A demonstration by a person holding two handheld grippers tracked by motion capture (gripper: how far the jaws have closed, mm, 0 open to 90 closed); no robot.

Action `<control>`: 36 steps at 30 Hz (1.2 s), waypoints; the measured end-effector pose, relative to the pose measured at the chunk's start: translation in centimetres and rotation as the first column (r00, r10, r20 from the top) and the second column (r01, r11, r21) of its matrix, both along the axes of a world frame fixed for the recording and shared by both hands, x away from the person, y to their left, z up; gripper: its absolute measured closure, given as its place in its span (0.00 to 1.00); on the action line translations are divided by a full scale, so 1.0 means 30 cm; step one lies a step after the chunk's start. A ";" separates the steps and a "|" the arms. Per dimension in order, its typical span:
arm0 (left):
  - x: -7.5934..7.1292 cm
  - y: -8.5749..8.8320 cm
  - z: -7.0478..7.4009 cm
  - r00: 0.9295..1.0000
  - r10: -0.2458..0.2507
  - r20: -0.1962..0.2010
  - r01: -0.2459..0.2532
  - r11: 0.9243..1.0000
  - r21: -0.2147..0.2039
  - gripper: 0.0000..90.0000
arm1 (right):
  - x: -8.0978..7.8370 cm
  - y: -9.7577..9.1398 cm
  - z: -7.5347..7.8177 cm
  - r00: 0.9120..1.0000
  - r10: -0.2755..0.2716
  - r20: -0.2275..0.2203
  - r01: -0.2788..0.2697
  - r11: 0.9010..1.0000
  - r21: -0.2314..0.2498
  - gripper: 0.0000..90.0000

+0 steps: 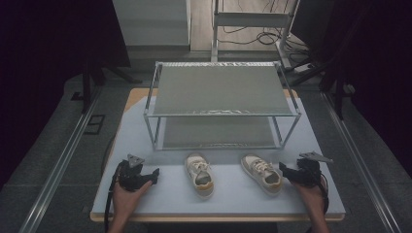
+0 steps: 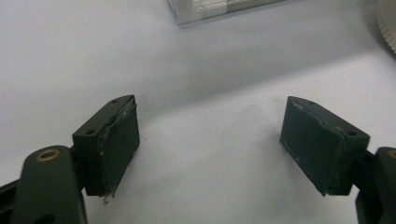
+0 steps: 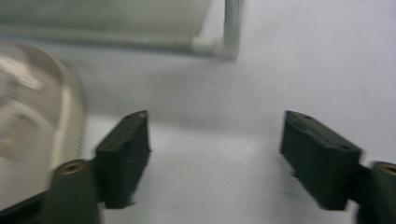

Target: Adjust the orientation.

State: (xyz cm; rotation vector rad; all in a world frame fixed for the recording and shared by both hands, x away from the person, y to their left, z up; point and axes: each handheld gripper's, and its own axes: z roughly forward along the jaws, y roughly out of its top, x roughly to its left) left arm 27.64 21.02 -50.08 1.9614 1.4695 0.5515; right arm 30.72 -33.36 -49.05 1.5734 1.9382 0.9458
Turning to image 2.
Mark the white ribbed round object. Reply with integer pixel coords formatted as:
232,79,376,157
375,0,396,54

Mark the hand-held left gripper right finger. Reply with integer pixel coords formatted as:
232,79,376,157
279,95,372,197

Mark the clear plastic box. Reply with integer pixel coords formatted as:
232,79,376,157
166,0,288,26

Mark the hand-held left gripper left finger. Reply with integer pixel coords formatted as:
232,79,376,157
71,94,141,198

